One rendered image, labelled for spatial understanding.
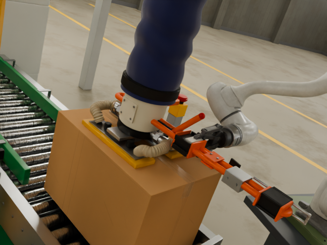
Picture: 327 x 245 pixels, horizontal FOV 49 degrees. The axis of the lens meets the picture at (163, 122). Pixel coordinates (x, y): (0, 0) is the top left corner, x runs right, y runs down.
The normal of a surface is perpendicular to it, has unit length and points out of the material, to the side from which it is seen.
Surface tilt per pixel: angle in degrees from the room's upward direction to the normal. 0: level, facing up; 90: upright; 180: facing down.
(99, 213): 90
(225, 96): 58
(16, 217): 90
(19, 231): 90
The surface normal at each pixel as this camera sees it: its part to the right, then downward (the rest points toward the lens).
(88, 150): -0.69, 0.10
